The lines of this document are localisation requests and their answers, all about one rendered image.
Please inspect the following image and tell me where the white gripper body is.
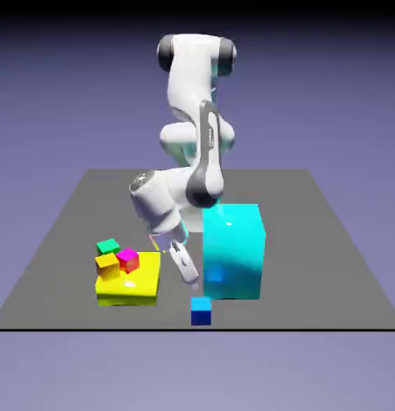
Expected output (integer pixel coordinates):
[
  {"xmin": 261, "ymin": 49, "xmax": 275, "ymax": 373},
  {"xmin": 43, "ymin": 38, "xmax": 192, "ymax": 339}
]
[{"xmin": 169, "ymin": 241, "xmax": 200, "ymax": 286}]

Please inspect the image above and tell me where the small blue cube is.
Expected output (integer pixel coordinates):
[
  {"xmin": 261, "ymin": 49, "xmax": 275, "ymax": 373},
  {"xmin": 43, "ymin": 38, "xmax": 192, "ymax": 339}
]
[{"xmin": 189, "ymin": 296, "xmax": 213, "ymax": 327}]

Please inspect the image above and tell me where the small magenta cube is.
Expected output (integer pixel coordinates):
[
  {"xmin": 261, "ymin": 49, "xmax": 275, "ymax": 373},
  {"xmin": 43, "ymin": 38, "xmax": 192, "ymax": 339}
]
[{"xmin": 115, "ymin": 247, "xmax": 140, "ymax": 275}]

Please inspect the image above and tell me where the small orange cube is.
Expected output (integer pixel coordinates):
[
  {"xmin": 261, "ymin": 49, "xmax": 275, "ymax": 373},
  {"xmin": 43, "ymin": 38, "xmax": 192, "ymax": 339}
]
[{"xmin": 94, "ymin": 252, "xmax": 121, "ymax": 282}]

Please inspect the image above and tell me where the small green cube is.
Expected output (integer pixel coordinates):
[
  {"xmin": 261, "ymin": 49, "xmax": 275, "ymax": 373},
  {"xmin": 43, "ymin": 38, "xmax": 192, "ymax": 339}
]
[{"xmin": 96, "ymin": 238, "xmax": 122, "ymax": 257}]

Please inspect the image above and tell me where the large cyan box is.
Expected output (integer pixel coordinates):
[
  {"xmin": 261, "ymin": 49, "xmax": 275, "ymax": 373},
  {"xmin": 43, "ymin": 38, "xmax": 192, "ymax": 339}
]
[{"xmin": 202, "ymin": 203, "xmax": 267, "ymax": 300}]

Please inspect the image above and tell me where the large yellow box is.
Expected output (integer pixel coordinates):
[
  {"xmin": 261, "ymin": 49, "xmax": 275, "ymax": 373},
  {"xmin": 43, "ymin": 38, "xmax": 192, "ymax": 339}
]
[{"xmin": 95, "ymin": 250, "xmax": 162, "ymax": 307}]

